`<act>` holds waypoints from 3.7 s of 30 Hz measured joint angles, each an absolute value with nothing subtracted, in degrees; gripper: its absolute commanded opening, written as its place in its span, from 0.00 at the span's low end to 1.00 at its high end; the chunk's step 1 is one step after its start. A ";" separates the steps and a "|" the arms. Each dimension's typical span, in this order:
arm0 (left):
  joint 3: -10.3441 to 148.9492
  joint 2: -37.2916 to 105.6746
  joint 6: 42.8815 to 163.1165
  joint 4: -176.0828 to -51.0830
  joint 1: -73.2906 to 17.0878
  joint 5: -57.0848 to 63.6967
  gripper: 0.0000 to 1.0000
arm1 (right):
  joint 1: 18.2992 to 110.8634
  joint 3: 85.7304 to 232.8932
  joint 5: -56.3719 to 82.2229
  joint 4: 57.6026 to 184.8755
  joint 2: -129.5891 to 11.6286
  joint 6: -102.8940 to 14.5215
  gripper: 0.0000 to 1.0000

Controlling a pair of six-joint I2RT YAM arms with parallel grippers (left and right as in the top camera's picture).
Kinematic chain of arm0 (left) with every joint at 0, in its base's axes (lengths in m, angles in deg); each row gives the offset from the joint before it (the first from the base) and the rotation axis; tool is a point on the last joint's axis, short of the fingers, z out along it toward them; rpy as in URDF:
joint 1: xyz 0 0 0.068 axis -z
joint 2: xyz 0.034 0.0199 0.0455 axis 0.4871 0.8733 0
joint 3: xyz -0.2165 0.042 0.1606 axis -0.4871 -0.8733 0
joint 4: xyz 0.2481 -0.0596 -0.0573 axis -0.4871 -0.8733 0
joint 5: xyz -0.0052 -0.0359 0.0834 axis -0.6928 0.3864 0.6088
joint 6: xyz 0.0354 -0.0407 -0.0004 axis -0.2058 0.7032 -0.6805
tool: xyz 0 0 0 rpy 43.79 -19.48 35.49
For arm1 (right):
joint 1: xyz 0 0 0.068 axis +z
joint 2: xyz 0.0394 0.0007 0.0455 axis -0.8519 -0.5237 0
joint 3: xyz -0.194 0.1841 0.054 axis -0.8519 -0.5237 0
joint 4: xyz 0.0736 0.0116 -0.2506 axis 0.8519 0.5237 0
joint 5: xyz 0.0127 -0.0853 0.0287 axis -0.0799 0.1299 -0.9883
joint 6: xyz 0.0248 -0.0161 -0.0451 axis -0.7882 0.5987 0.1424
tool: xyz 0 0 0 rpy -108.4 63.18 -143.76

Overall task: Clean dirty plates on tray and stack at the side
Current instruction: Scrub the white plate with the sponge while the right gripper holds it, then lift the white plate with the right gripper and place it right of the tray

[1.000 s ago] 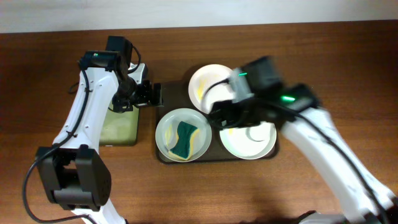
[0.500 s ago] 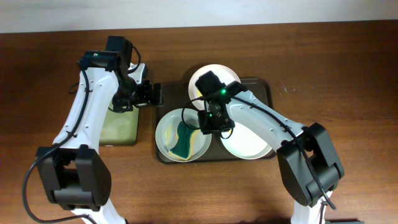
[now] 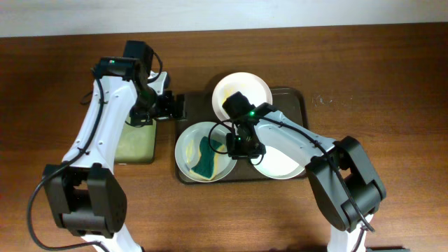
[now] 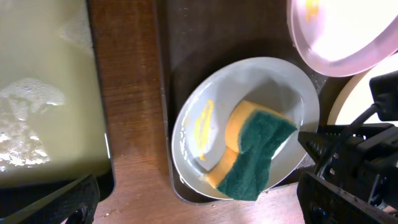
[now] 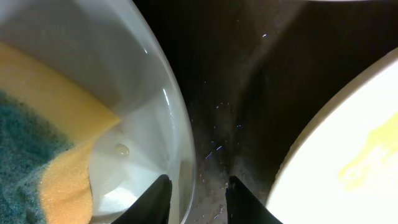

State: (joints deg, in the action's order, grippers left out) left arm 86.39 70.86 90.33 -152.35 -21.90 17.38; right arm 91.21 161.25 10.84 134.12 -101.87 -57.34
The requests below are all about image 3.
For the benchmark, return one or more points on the pale green plate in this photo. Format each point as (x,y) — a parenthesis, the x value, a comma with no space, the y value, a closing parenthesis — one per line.
(196,132)

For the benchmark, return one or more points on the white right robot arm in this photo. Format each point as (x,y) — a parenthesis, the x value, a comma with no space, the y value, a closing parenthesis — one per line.
(346,186)

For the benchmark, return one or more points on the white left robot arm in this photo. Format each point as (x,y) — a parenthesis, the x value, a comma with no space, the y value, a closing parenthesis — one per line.
(83,193)

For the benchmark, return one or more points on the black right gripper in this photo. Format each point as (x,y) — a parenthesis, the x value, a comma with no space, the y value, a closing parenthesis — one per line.
(236,153)

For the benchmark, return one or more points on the cream white plate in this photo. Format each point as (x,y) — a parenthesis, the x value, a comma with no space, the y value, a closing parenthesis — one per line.
(276,165)

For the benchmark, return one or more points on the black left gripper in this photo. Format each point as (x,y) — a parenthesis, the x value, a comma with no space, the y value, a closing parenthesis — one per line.
(166,113)

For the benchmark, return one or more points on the pink plate with yellow stain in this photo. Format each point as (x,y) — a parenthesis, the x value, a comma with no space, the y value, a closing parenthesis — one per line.
(250,85)

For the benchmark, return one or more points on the dark brown serving tray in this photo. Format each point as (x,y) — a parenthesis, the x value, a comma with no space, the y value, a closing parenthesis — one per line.
(198,109)

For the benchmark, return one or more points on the black soapy water tray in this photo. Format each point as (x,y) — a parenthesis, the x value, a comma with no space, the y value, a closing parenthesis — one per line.
(136,145)

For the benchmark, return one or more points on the green and yellow sponge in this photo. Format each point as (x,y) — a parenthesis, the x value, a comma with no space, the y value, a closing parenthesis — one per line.
(203,158)

